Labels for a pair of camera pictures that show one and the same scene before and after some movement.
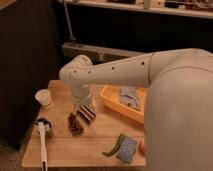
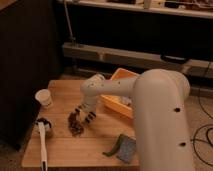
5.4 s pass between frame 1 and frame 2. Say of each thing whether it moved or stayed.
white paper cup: stayed
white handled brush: stayed
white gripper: moved
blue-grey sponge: stayed
